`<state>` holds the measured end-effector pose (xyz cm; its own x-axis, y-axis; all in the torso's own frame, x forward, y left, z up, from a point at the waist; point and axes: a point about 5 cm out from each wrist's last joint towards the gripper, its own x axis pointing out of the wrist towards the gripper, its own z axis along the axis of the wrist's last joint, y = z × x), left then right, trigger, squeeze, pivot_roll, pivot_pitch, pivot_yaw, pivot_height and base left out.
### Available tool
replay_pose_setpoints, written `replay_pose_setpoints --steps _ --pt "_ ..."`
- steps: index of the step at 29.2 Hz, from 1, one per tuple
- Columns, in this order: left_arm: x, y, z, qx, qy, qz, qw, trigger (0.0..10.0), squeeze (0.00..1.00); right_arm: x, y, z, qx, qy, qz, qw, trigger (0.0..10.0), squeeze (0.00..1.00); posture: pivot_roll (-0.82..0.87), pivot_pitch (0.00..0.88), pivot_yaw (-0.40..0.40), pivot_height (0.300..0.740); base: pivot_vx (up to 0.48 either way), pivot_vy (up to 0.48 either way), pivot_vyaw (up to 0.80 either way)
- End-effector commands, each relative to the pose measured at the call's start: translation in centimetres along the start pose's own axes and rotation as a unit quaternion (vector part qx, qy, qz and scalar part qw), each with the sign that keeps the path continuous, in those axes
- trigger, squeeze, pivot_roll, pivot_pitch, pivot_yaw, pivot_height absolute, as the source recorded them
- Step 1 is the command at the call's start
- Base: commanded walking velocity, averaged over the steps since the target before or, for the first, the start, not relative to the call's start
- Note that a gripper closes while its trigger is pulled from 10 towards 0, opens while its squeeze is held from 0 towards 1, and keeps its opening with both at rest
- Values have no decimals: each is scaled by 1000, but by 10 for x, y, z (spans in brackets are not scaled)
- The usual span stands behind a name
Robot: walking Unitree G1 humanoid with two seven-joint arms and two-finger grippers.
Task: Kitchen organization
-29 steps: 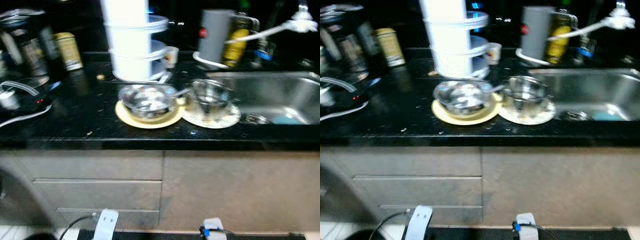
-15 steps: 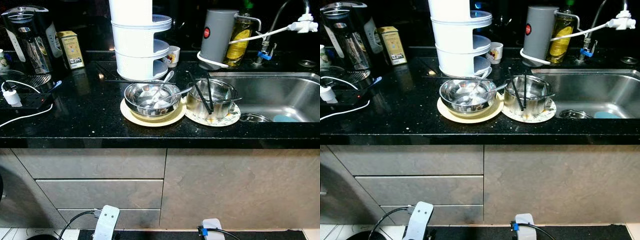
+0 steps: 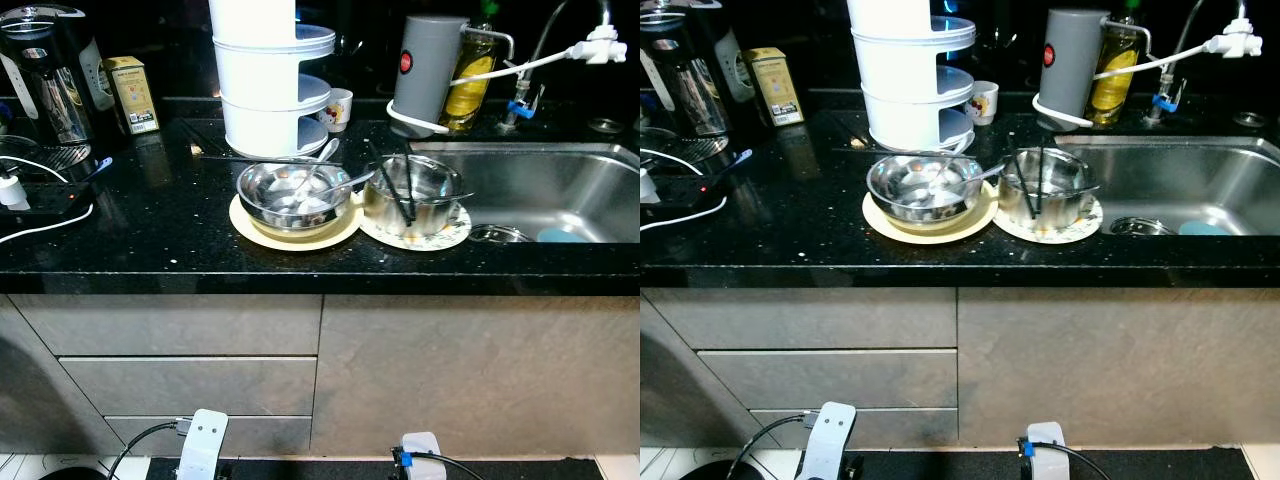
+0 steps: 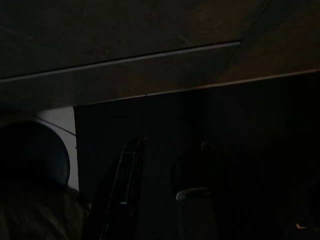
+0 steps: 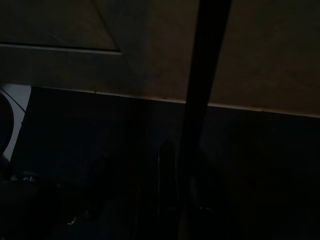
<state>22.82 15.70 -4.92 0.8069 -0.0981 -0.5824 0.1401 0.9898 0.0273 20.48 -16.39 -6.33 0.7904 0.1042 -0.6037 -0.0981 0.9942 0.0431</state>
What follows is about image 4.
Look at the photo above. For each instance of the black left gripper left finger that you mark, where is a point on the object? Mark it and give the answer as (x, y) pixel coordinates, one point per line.
(117, 200)

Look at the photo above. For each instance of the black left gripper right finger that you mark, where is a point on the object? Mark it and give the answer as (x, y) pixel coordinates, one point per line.
(197, 215)

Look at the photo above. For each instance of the grey cabinet door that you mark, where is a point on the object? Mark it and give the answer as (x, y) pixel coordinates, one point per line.
(287, 37)

